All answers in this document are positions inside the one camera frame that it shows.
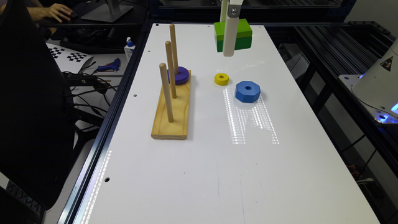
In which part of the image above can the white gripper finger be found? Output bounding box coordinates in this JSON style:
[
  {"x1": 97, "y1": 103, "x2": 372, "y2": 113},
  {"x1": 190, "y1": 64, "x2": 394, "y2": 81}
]
[
  {"x1": 223, "y1": 0, "x2": 243, "y2": 57},
  {"x1": 220, "y1": 0, "x2": 229, "y2": 22}
]

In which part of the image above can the light green square block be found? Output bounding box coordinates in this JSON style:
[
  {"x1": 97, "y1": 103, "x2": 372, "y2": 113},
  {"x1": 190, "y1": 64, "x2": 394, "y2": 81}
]
[{"x1": 214, "y1": 19, "x2": 252, "y2": 41}]

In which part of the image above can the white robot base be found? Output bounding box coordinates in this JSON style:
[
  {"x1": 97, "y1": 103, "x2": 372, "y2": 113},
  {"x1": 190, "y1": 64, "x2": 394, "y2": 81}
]
[{"x1": 339, "y1": 42, "x2": 397, "y2": 124}]

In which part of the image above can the blue octagon block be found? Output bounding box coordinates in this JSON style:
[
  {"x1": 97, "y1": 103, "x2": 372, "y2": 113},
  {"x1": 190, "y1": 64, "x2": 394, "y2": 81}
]
[{"x1": 235, "y1": 81, "x2": 261, "y2": 103}]

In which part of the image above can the person's hand at desk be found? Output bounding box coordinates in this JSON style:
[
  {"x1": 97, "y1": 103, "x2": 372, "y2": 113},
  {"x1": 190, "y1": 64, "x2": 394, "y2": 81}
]
[{"x1": 44, "y1": 3, "x2": 73, "y2": 22}]

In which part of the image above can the back wooden peg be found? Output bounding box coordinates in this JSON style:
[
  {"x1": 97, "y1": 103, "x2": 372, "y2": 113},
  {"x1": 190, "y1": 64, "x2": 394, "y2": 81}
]
[{"x1": 169, "y1": 24, "x2": 179, "y2": 75}]

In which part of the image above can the wooden peg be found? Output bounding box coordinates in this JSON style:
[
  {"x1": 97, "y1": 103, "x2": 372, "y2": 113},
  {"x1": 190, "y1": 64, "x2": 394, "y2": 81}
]
[
  {"x1": 169, "y1": 24, "x2": 179, "y2": 75},
  {"x1": 159, "y1": 63, "x2": 174, "y2": 123},
  {"x1": 165, "y1": 41, "x2": 177, "y2": 99}
]

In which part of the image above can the middle wooden peg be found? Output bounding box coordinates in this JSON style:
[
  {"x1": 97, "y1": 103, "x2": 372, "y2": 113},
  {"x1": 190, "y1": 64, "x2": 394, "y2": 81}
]
[{"x1": 165, "y1": 41, "x2": 177, "y2": 99}]

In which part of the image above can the front wooden peg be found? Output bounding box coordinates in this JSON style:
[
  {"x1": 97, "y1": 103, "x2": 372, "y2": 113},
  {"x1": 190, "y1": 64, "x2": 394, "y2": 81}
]
[{"x1": 159, "y1": 63, "x2": 174, "y2": 123}]

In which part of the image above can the white lotion bottle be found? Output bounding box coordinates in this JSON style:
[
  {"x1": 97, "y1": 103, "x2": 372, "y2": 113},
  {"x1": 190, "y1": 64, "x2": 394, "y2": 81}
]
[{"x1": 124, "y1": 37, "x2": 135, "y2": 60}]

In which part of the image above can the grey monitor stand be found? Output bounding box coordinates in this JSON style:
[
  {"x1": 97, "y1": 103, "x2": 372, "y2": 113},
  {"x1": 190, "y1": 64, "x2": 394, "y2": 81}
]
[{"x1": 80, "y1": 0, "x2": 134, "y2": 22}]

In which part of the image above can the blue glue gun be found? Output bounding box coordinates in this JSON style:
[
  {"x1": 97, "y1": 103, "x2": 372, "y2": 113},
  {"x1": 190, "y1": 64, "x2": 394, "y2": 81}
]
[{"x1": 94, "y1": 58, "x2": 121, "y2": 72}]

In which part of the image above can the wooden base board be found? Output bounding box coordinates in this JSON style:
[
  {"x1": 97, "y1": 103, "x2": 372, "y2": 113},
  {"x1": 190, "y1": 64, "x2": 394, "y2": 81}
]
[{"x1": 151, "y1": 80, "x2": 190, "y2": 140}]

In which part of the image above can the checkerboard calibration sheet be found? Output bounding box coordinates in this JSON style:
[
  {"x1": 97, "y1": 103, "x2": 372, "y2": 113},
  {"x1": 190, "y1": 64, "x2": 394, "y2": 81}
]
[{"x1": 47, "y1": 44, "x2": 93, "y2": 73}]

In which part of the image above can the yellow ring block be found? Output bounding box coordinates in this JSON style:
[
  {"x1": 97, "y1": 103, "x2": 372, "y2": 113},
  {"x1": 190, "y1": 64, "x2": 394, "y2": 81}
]
[{"x1": 215, "y1": 73, "x2": 229, "y2": 86}]

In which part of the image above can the purple ring block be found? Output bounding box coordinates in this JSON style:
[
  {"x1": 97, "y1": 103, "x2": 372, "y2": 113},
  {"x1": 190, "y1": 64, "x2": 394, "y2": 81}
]
[{"x1": 175, "y1": 67, "x2": 190, "y2": 85}]

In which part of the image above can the black cables bundle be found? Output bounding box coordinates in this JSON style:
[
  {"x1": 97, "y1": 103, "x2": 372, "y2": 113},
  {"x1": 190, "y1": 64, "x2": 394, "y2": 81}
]
[{"x1": 62, "y1": 71, "x2": 119, "y2": 131}]

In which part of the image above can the black aluminium frame rail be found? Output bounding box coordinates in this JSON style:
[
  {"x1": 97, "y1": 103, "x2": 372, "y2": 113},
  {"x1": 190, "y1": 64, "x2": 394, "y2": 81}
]
[{"x1": 57, "y1": 20, "x2": 159, "y2": 223}]

